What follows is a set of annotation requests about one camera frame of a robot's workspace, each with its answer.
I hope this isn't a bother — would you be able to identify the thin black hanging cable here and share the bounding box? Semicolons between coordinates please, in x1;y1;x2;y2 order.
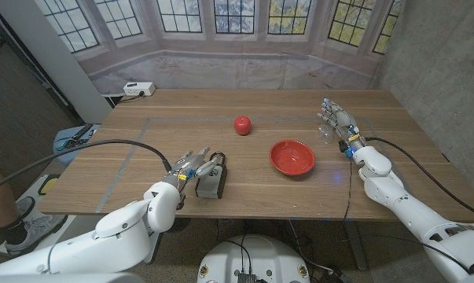
343;156;354;220

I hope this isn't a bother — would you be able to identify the yellow and black floor object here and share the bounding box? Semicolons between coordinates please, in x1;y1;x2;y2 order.
38;175;61;197

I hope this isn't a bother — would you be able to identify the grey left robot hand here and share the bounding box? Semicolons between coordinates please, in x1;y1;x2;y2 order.
162;147;222;193

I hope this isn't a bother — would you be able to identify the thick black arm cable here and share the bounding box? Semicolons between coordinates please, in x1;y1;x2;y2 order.
0;138;173;196
364;136;474;219

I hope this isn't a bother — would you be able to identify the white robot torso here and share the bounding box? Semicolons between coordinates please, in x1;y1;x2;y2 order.
197;234;311;283

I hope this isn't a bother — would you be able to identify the red ball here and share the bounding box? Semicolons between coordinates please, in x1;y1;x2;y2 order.
233;115;252;137

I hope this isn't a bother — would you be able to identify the teal handled tool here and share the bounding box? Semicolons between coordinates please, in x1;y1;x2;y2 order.
54;138;89;153

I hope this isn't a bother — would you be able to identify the black power strip cord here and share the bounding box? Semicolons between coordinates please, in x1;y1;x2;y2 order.
112;92;145;105

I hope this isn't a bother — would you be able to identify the black remote control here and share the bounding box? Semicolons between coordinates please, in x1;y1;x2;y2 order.
72;123;95;141

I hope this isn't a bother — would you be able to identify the white floor cable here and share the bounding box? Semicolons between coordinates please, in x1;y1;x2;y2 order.
287;219;336;275

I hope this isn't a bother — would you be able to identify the grey combination lock box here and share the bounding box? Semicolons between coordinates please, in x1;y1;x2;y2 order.
194;152;229;200

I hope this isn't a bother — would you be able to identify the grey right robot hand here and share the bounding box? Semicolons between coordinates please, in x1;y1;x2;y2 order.
317;97;366;153

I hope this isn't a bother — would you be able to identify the small clear plastic cup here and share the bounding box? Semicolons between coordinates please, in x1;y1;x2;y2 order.
318;123;334;145

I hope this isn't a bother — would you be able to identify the white power strip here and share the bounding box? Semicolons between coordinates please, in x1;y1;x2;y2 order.
123;81;156;97

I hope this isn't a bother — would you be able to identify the red bowl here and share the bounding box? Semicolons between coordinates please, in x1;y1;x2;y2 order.
269;139;316;177

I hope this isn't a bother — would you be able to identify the blue round stool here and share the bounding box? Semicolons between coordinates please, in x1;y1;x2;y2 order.
53;123;101;167

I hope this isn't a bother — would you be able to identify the grey table leg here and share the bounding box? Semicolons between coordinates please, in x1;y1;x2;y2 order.
344;219;369;272
144;231;165;265

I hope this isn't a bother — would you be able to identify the white slanted pillar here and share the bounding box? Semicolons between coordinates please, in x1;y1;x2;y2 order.
0;0;114;123

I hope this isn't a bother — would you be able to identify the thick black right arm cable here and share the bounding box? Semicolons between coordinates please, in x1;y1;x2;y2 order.
364;136;474;219

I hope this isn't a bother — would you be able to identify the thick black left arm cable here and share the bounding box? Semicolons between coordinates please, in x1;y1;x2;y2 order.
0;138;173;196

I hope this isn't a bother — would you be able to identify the printed window backdrop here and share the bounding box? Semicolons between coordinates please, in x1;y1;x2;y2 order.
34;0;405;95

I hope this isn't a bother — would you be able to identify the grey sneaker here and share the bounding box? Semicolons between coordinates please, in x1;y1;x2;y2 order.
12;196;36;221
4;214;68;256

